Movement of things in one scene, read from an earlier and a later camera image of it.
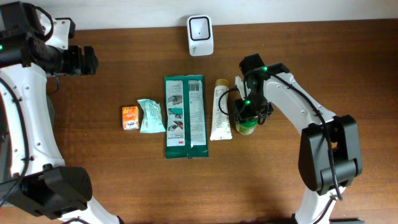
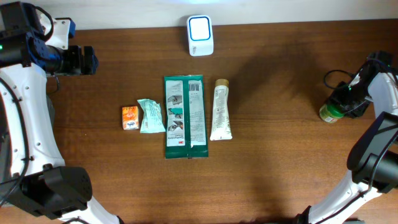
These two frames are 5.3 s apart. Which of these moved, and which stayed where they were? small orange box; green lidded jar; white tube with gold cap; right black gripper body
Moved: right black gripper body; green lidded jar
Stayed: white tube with gold cap; small orange box
